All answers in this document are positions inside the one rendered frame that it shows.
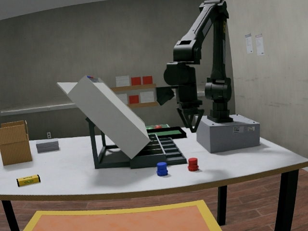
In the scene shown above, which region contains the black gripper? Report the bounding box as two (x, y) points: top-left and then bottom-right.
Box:
(176, 83), (205, 133)

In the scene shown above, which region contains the blue plug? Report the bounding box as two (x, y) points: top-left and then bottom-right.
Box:
(157, 162), (168, 176)

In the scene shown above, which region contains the yellow pocket level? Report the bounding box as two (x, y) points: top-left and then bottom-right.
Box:
(16, 175), (41, 186)

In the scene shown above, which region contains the open brown cardboard box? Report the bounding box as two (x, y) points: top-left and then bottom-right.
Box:
(0, 121), (32, 166)

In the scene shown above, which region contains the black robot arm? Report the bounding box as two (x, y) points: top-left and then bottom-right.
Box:
(155, 0), (233, 123)

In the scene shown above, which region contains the green tray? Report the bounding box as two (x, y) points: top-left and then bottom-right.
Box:
(147, 127), (187, 139)

